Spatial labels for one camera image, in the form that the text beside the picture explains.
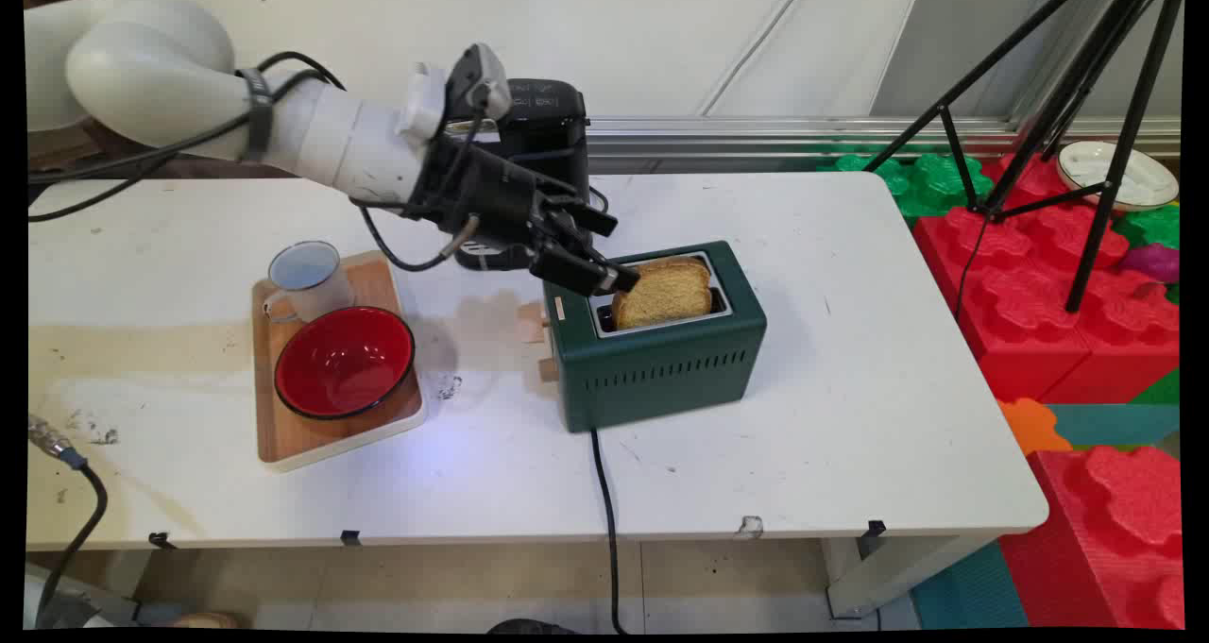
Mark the orange foam piece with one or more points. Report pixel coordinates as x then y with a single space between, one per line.
1030 426

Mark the wooden toaster dial knob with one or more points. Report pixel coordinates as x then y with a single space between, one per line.
548 370

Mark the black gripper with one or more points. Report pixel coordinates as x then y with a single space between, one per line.
482 194

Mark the dark green toaster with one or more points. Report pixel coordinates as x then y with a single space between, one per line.
661 369

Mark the white enamel mug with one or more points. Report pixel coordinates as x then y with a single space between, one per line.
307 279

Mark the toasted bread slice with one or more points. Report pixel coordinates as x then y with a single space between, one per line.
666 298

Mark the black coffee machine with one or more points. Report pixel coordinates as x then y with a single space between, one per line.
553 128

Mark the black table edge clip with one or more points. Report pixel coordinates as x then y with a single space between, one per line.
876 528
161 540
350 537

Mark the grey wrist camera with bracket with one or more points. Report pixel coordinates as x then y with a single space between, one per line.
477 81

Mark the large red foam block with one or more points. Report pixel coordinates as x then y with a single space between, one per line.
1030 294

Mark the wooden serving tray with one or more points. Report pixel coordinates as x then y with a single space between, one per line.
331 440

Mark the teal foam mat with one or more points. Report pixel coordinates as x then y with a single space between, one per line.
1115 424

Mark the aluminium wall rail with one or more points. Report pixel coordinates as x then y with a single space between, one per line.
756 143

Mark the purple foam piece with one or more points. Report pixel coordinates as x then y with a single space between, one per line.
1152 262

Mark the red bowl with black rim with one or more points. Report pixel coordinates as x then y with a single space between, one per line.
345 362

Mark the red foam block with ridges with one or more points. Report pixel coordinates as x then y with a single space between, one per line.
1115 539

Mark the white table leg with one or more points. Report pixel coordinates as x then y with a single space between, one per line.
897 572

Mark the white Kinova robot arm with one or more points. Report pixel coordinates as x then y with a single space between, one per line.
170 76

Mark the white divided plate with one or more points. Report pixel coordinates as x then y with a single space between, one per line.
1148 180

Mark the green foam block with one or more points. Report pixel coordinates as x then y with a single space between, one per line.
930 180

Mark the black camera tripod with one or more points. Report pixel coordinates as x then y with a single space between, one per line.
1124 143

